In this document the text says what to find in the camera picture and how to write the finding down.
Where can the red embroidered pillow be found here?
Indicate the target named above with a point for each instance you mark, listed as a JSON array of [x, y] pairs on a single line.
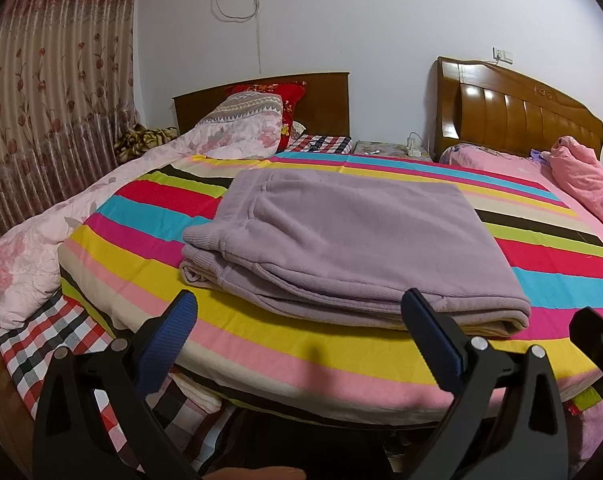
[[291, 93]]

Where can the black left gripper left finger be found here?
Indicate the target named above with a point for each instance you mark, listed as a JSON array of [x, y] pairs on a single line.
[[70, 440]]

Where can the pink floral quilt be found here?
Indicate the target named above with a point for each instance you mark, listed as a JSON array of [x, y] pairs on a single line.
[[246, 125]]

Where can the grey nightstand top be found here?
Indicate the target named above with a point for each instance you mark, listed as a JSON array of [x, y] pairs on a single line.
[[383, 149]]

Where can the pink fleece blanket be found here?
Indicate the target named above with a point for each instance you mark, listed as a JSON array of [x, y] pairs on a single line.
[[577, 171]]

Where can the brown floral curtain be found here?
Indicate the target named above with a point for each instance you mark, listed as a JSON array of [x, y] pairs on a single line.
[[66, 95]]

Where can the glossy brown padded headboard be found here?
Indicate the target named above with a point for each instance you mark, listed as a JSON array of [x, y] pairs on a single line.
[[491, 106]]

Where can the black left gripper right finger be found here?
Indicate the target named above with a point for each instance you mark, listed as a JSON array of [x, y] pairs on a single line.
[[506, 419]]

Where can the pink bed sheet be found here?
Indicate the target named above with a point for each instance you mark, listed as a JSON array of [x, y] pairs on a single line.
[[529, 168]]

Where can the white wall socket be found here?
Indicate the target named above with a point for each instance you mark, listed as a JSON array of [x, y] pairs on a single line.
[[502, 56]]

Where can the dark brown flat headboard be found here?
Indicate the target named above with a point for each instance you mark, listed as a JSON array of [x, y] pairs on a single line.
[[323, 110]]

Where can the brown patterned throw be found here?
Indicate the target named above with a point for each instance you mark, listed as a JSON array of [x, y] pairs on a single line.
[[138, 140]]

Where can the red checked bed sheet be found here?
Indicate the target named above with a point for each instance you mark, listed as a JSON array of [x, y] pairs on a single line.
[[128, 252]]

